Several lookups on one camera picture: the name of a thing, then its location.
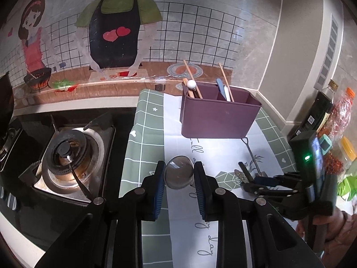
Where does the dark soy sauce bottle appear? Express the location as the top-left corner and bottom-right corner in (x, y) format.
(296, 80), (339, 143)

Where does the teal cap salt shaker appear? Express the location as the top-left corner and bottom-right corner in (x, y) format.
(319, 134), (332, 155)

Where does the black pan yellow handle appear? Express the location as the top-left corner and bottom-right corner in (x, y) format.
(0, 71), (14, 126)

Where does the wooden spoon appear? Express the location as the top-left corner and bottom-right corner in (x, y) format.
(182, 78), (200, 99)

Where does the cartoon couple wall poster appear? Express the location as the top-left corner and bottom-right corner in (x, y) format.
(0, 0), (282, 109)

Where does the green white checked tablecloth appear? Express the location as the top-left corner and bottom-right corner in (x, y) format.
(118, 89), (291, 268)

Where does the green plastic bag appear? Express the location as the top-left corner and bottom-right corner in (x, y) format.
(336, 170), (357, 201)

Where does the blue-grey plastic spoon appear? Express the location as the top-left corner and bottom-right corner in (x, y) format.
(216, 78), (228, 101)

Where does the grey wall vent grille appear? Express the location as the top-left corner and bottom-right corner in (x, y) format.
(315, 13), (342, 90)

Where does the purple utensil holder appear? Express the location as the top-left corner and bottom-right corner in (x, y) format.
(181, 82), (262, 139)

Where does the wooden chopstick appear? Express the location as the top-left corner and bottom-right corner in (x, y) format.
(183, 59), (203, 99)
(218, 62), (235, 103)

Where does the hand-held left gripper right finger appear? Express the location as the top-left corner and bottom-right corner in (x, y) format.
(194, 162), (325, 268)

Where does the black gas stove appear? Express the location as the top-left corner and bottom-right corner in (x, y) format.
(0, 110), (140, 253)

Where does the orange cap chili bottle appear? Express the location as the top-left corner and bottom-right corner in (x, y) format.
(325, 87), (356, 146)

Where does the shovel-shaped metal spoon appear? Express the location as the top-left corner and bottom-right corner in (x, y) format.
(241, 137), (268, 178)

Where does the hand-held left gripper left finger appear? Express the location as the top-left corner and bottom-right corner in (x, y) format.
(35, 160), (166, 268)

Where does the round metal spoon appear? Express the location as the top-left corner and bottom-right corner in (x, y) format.
(163, 155), (195, 190)

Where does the person's right hand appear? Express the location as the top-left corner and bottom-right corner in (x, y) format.
(296, 207), (357, 261)

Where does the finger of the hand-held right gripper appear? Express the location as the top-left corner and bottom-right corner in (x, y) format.
(245, 184), (297, 203)
(254, 172), (302, 188)

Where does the yellow lid chili jar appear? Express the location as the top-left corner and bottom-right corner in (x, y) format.
(324, 136), (357, 175)

